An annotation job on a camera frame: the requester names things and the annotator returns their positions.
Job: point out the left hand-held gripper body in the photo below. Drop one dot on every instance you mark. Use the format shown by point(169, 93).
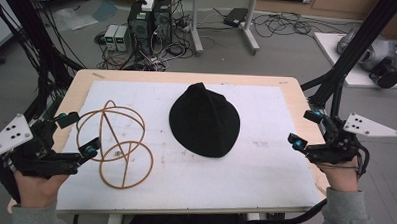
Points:
point(34, 159)

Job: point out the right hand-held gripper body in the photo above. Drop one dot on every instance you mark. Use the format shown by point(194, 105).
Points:
point(338, 147)

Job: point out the black knit hat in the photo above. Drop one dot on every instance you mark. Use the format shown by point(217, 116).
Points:
point(204, 122)

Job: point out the person's right hand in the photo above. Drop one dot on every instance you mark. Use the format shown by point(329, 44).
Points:
point(342, 175)

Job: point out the person's left hand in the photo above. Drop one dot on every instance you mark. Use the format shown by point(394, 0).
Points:
point(37, 191)

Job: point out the white floor board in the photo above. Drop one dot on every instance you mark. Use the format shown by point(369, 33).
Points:
point(354, 77)

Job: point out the white table mat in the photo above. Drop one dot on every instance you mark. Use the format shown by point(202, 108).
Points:
point(251, 174)

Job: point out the black device on board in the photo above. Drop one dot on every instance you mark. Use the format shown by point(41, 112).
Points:
point(388, 76)

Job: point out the grey robot shell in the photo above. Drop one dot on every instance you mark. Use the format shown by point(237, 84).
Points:
point(377, 51)

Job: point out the grey power supply unit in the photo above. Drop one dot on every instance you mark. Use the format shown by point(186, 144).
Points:
point(110, 37)
point(122, 38)

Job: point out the clear plastic sheet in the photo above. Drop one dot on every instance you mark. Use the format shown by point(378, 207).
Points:
point(74, 19)

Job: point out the white metal stand leg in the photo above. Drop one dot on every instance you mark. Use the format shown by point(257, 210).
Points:
point(251, 27)
point(197, 25)

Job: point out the teal sheet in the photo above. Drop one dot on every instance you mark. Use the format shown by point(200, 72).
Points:
point(105, 10)

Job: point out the black computer tower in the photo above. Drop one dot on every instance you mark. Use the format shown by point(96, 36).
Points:
point(163, 22)
point(139, 28)

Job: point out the person's dark clothing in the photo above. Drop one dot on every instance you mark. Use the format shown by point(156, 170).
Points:
point(189, 223)

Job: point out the black flat box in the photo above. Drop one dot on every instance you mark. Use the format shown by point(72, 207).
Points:
point(236, 17)

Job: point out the small white box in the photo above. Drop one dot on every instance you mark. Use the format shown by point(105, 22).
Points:
point(148, 3)

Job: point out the black metal frame stand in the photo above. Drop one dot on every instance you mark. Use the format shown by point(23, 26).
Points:
point(26, 26)
point(355, 44)

